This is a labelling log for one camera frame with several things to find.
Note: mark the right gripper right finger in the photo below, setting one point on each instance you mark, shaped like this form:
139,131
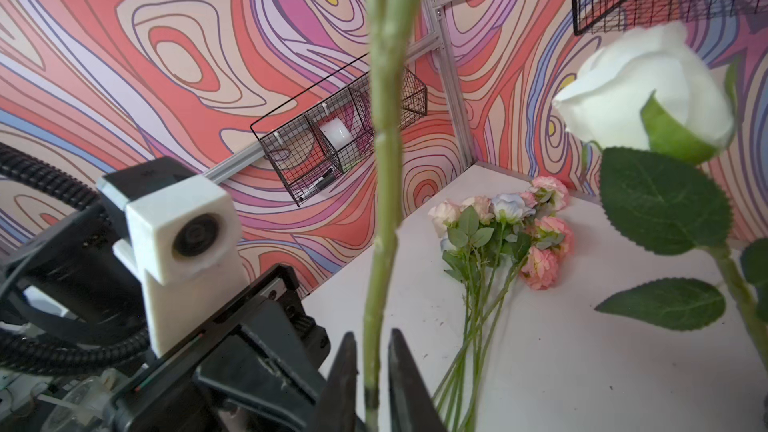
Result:
411,406

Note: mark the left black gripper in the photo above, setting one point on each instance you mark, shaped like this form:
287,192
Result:
252,366

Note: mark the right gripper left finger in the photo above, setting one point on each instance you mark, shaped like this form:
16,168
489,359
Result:
335,409

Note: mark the white rose stem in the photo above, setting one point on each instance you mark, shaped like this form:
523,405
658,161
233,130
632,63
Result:
657,113

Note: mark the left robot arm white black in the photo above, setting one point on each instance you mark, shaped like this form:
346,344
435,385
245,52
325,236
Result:
68,282

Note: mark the pale pink flower bunch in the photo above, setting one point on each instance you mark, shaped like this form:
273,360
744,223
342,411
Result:
488,245

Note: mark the black marker pen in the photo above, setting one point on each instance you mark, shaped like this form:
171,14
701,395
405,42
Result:
312,186

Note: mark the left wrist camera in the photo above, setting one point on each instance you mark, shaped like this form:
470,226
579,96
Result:
178,235

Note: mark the left black wire basket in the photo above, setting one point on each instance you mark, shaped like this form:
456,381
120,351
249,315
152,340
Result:
315,137

